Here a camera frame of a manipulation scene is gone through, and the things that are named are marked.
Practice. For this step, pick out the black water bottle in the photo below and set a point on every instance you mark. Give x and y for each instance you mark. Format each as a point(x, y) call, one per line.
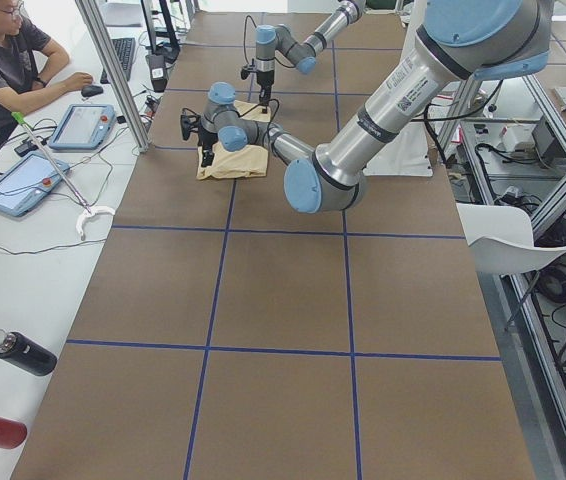
point(24, 353)

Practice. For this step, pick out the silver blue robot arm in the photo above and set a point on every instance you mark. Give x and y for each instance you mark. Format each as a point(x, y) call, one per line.
point(487, 40)
point(301, 56)

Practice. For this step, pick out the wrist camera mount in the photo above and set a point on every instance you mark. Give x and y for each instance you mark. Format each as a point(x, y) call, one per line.
point(189, 124)
point(247, 70)

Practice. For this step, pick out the aluminium frame post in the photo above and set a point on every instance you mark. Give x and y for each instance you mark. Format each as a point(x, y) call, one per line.
point(99, 34)

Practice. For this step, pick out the white curved hook tool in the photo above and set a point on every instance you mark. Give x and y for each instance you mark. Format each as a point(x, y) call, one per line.
point(88, 214)

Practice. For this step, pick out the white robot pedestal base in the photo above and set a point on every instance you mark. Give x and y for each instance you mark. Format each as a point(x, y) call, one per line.
point(407, 155)

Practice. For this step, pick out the far blue teach pendant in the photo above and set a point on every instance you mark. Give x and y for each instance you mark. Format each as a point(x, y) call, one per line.
point(83, 127)

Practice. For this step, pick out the metal rod with green tip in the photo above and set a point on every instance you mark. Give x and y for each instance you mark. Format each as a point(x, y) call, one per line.
point(19, 118)

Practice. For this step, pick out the blue teach pendant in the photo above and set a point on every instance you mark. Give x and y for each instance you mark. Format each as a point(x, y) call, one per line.
point(26, 184)
point(83, 127)

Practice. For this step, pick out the white curved plastic sheet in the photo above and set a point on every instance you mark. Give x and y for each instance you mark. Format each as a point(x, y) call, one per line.
point(501, 240)

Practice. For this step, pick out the cream long-sleeve printed shirt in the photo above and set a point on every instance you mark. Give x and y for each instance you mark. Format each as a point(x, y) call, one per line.
point(236, 153)

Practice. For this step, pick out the black keyboard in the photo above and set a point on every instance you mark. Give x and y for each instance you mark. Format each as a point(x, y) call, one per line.
point(125, 50)

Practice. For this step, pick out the near blue teach pendant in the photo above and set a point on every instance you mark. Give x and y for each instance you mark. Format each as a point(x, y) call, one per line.
point(26, 184)

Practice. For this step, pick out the black computer mouse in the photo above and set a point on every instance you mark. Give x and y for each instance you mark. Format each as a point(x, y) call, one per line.
point(91, 90)

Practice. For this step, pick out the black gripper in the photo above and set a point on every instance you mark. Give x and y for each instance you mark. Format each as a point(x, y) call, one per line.
point(264, 83)
point(207, 139)

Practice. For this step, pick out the seated person in grey shirt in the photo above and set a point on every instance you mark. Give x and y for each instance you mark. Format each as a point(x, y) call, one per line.
point(29, 60)

